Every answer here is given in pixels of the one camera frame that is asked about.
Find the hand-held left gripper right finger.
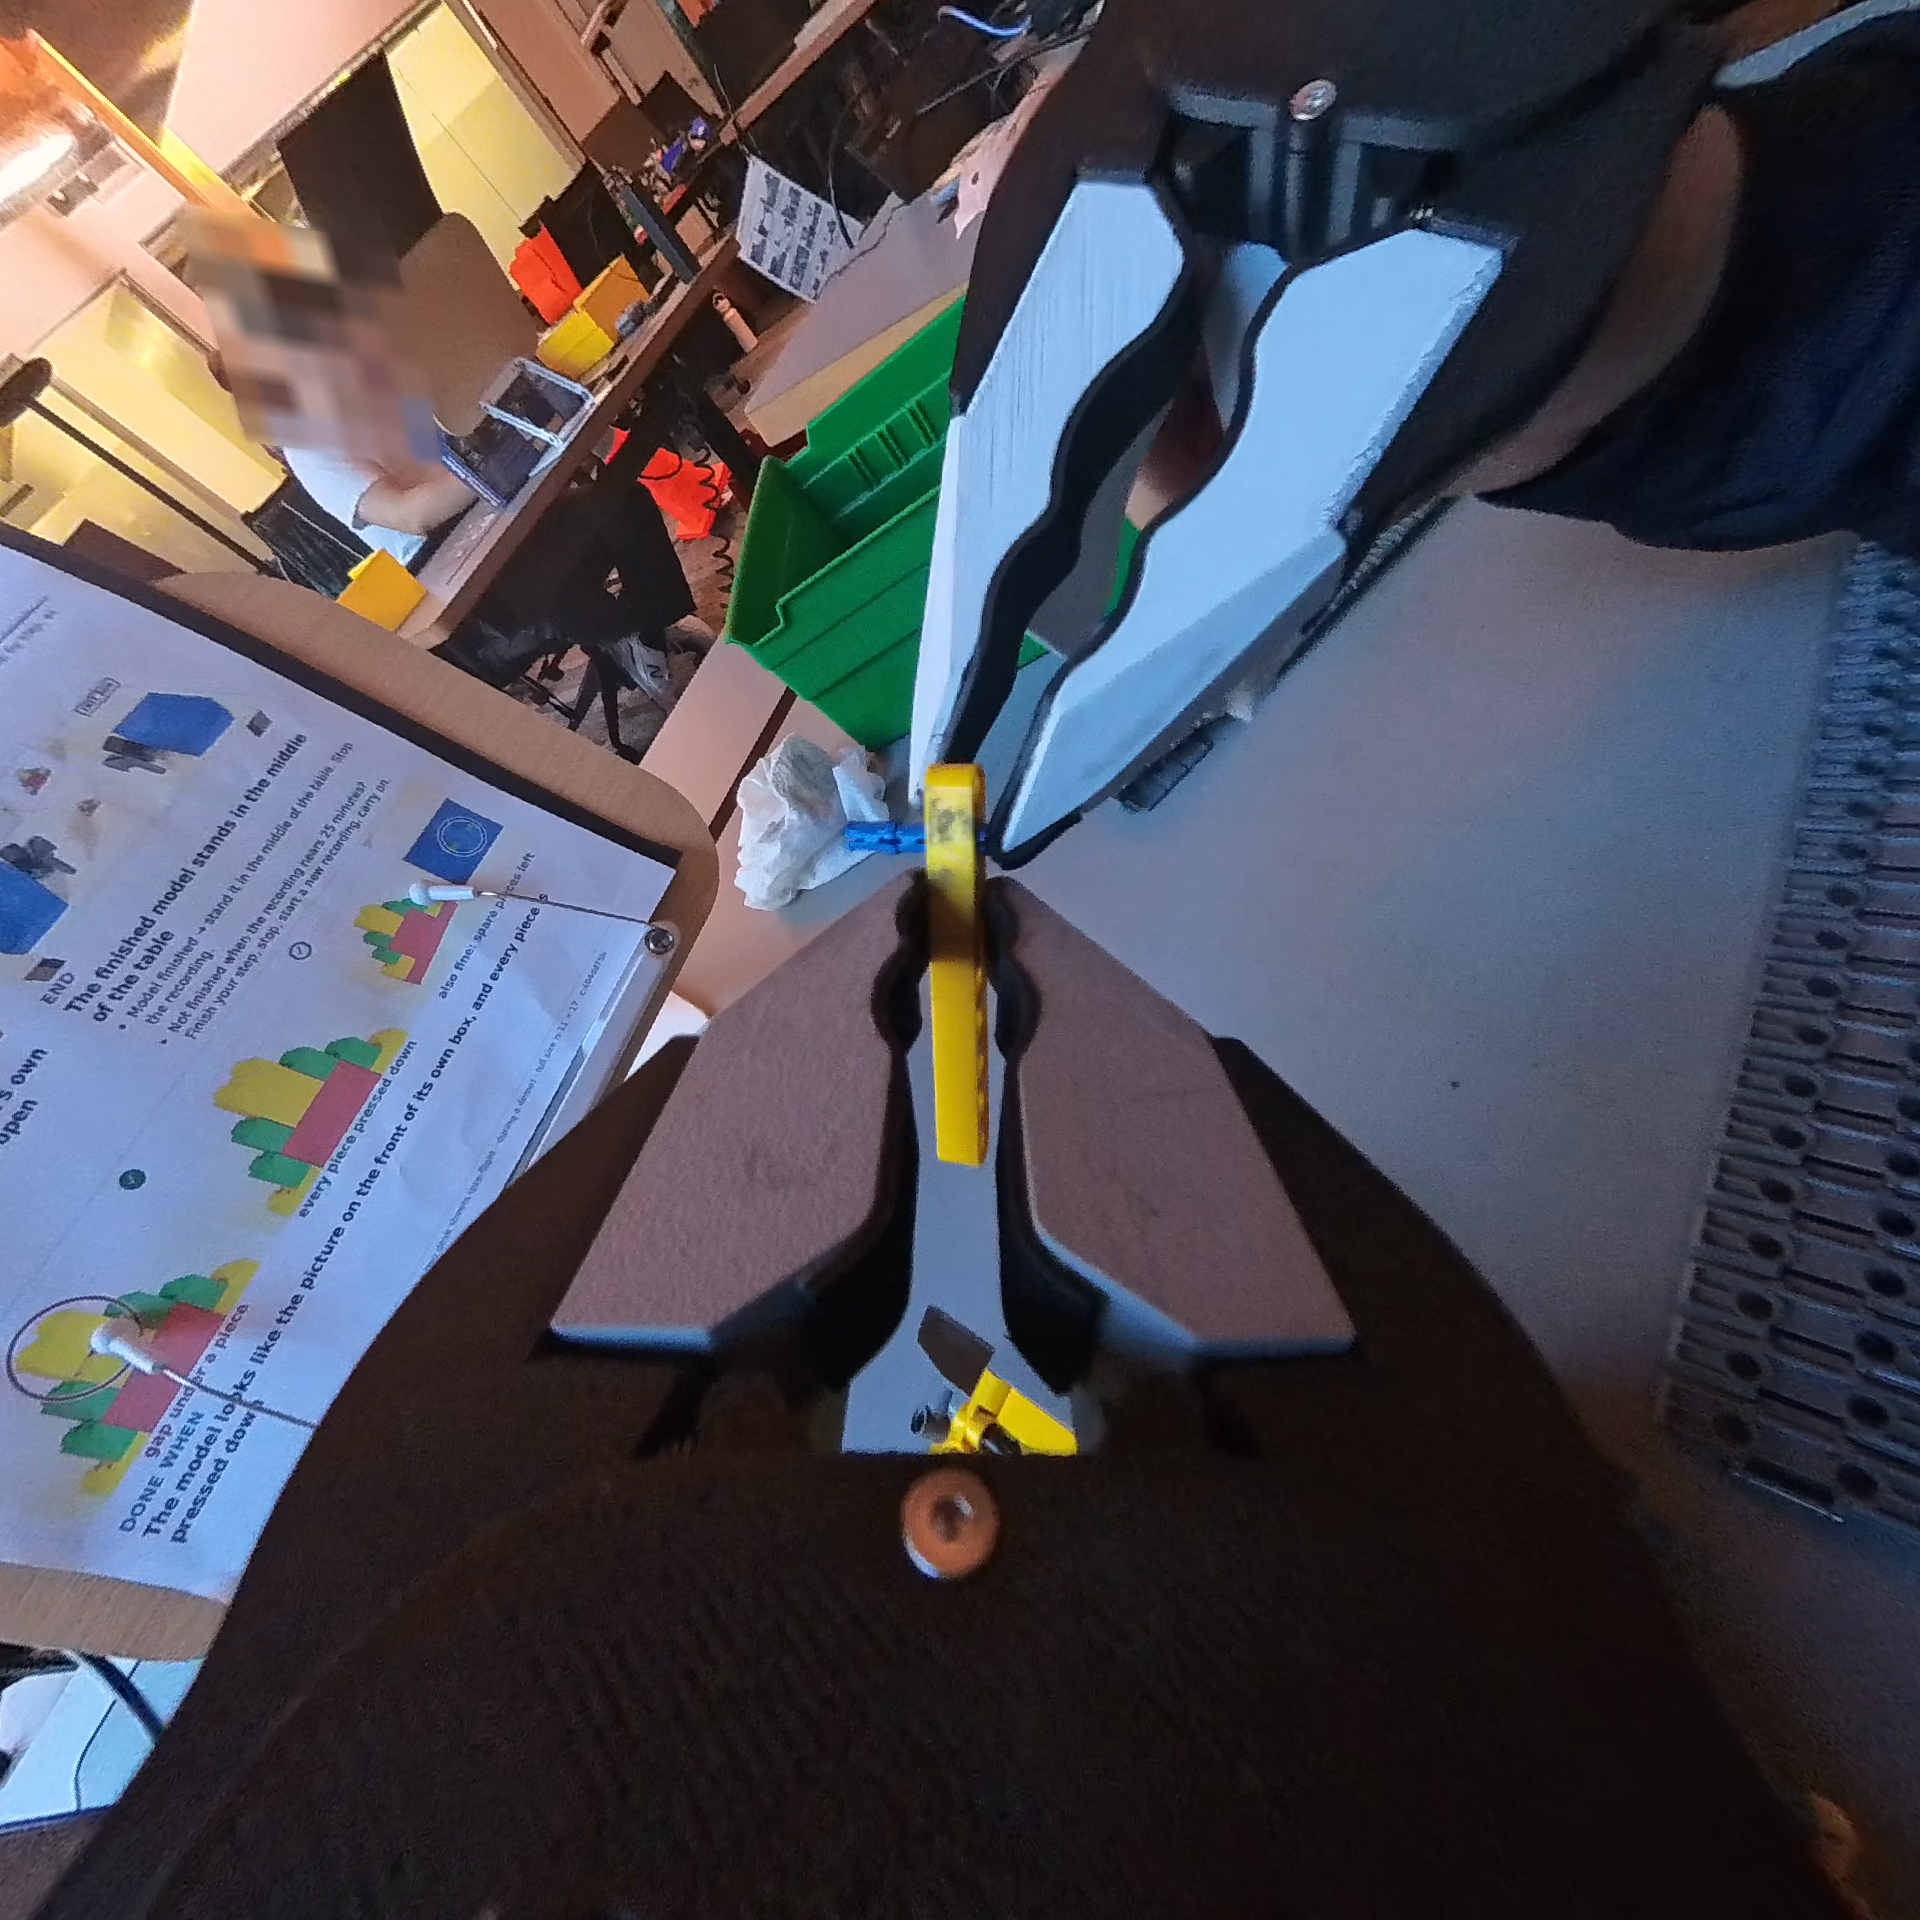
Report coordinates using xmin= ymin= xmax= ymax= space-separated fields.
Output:
xmin=981 ymin=880 xmax=1357 ymax=1387

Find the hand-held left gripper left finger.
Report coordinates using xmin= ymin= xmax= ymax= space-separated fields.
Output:
xmin=549 ymin=880 xmax=940 ymax=1376

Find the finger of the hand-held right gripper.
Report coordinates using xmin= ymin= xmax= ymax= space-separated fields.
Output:
xmin=988 ymin=221 xmax=1507 ymax=873
xmin=907 ymin=171 xmax=1200 ymax=789

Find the long yellow perforated beam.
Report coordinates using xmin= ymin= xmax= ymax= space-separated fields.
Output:
xmin=920 ymin=762 xmax=994 ymax=1169

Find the yellow black toy car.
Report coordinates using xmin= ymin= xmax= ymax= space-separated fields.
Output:
xmin=907 ymin=1307 xmax=1077 ymax=1457

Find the green plastic bin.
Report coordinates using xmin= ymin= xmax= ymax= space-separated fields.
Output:
xmin=729 ymin=292 xmax=1142 ymax=744

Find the person's right hand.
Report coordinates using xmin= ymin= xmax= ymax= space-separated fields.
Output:
xmin=1437 ymin=103 xmax=1761 ymax=501

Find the black white printed sign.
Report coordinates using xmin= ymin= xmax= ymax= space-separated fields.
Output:
xmin=733 ymin=152 xmax=868 ymax=304

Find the crumpled white tissue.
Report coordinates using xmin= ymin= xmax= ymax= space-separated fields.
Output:
xmin=733 ymin=734 xmax=898 ymax=911

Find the instruction sheet on stand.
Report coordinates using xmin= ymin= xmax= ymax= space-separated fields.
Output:
xmin=0 ymin=525 xmax=726 ymax=1664

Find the red plastic part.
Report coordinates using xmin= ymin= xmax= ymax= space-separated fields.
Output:
xmin=636 ymin=452 xmax=741 ymax=544

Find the yellow storage bin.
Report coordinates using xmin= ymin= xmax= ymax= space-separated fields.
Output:
xmin=534 ymin=256 xmax=656 ymax=375

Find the printed instruction sheet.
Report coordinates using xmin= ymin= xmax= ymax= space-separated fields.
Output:
xmin=0 ymin=538 xmax=681 ymax=1608

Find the orange storage bin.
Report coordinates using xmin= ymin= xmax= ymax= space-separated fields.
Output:
xmin=506 ymin=226 xmax=585 ymax=322

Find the black swivel chair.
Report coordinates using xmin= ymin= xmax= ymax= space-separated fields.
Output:
xmin=487 ymin=487 xmax=729 ymax=759

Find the clear plastic box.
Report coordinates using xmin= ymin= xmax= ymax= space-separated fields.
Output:
xmin=447 ymin=361 xmax=597 ymax=506

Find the flat grey track strip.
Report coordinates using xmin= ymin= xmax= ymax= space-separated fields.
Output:
xmin=1654 ymin=538 xmax=1920 ymax=1527

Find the small yellow bin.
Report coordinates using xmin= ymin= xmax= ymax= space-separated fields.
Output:
xmin=335 ymin=550 xmax=432 ymax=633

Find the black monitor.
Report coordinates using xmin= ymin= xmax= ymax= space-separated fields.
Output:
xmin=278 ymin=53 xmax=447 ymax=289

